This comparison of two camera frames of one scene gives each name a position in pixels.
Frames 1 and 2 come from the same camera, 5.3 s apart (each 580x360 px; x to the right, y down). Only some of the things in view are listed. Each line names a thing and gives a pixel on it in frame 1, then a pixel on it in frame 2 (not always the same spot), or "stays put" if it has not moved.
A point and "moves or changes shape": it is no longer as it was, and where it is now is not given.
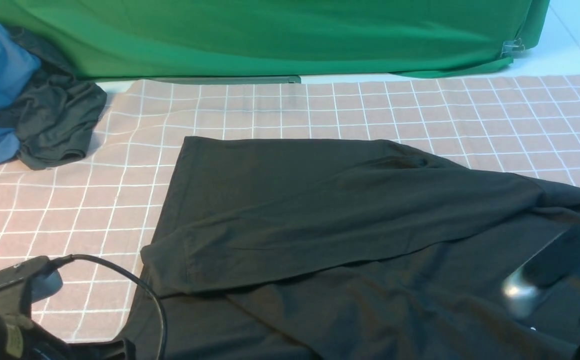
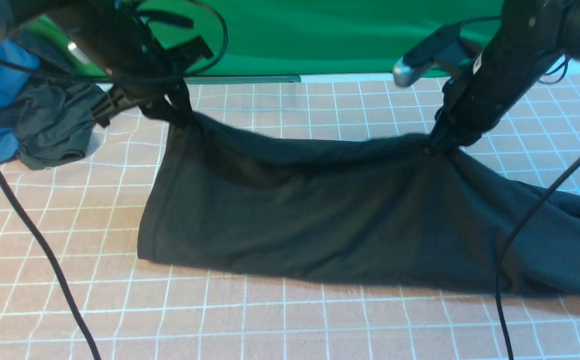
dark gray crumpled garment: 54,119 stays put
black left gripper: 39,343 → 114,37
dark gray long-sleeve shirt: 312,248 moves or changes shape
